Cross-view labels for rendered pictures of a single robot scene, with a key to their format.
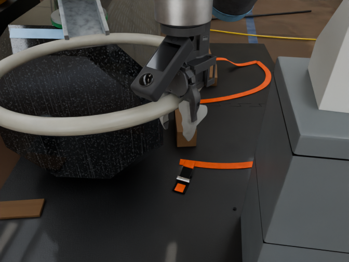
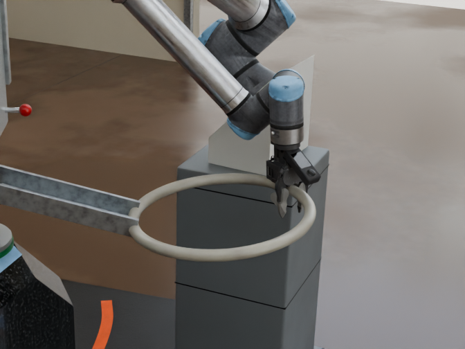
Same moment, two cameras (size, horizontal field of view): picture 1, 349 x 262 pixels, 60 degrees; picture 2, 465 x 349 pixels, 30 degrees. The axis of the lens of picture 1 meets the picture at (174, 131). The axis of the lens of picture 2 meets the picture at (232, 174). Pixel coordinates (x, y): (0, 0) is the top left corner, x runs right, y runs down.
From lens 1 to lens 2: 2.24 m
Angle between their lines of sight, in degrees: 66
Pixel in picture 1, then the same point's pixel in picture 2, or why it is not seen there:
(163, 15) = (297, 139)
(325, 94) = not seen: hidden behind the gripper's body
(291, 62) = (194, 165)
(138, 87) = (313, 177)
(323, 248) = (302, 282)
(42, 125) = (309, 221)
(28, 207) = not seen: outside the picture
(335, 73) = (270, 147)
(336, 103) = not seen: hidden behind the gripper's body
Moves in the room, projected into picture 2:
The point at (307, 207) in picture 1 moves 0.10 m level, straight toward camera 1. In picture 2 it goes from (296, 248) to (318, 260)
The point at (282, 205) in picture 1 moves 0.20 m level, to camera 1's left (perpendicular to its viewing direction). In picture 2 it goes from (290, 257) to (277, 287)
